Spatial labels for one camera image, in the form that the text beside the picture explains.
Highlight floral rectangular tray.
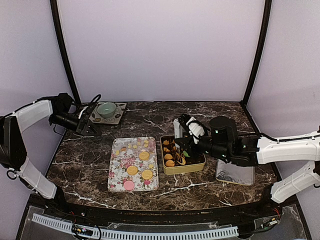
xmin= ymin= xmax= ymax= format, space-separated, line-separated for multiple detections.
xmin=107 ymin=136 xmax=159 ymax=192

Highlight gold cookie tin box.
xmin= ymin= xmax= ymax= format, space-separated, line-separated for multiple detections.
xmin=160 ymin=135 xmax=206 ymax=175

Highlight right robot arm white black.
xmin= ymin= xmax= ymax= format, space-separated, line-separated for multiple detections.
xmin=173 ymin=114 xmax=320 ymax=217

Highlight metal serving tongs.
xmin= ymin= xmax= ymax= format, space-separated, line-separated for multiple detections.
xmin=173 ymin=118 xmax=185 ymax=158

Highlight black frame post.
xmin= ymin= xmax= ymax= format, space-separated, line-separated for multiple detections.
xmin=49 ymin=0 xmax=82 ymax=104
xmin=240 ymin=0 xmax=273 ymax=109

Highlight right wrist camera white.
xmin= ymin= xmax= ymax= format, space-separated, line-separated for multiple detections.
xmin=178 ymin=113 xmax=209 ymax=144

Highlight brown round cookie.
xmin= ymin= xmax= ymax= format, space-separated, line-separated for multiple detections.
xmin=164 ymin=153 xmax=173 ymax=161

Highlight round waffle cookie right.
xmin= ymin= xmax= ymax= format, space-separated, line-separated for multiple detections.
xmin=141 ymin=169 xmax=153 ymax=180

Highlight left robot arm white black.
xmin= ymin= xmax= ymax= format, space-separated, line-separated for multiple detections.
xmin=0 ymin=93 xmax=101 ymax=218

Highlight green ceramic bowl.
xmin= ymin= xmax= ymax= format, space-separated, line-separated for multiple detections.
xmin=96 ymin=102 xmax=117 ymax=119

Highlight round waffle cookie bottom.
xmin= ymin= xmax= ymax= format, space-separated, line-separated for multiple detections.
xmin=176 ymin=154 xmax=186 ymax=166

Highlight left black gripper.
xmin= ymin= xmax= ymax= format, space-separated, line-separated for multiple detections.
xmin=51 ymin=111 xmax=102 ymax=137

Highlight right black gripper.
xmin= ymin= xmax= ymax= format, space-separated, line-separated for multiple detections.
xmin=175 ymin=126 xmax=231 ymax=161

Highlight floral square coaster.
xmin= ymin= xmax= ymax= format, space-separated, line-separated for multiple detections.
xmin=89 ymin=102 xmax=127 ymax=125

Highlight pink macaron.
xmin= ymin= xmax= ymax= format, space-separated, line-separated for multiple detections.
xmin=123 ymin=180 xmax=135 ymax=191

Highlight white cable duct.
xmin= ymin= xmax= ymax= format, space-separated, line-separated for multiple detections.
xmin=31 ymin=213 xmax=239 ymax=240

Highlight round waffle cookie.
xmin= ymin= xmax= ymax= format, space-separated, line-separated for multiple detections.
xmin=176 ymin=154 xmax=186 ymax=166
xmin=141 ymin=169 xmax=153 ymax=180

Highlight right black frame post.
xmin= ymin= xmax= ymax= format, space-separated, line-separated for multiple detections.
xmin=240 ymin=0 xmax=273 ymax=109

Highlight green macaron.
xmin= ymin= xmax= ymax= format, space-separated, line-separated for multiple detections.
xmin=182 ymin=150 xmax=190 ymax=158

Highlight silver tin lid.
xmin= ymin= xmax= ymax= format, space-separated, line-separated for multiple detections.
xmin=215 ymin=160 xmax=255 ymax=186

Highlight chocolate chip cookie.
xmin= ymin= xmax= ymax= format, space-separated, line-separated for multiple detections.
xmin=165 ymin=159 xmax=175 ymax=167

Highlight left black frame post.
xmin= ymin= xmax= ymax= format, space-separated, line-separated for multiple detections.
xmin=49 ymin=0 xmax=82 ymax=104

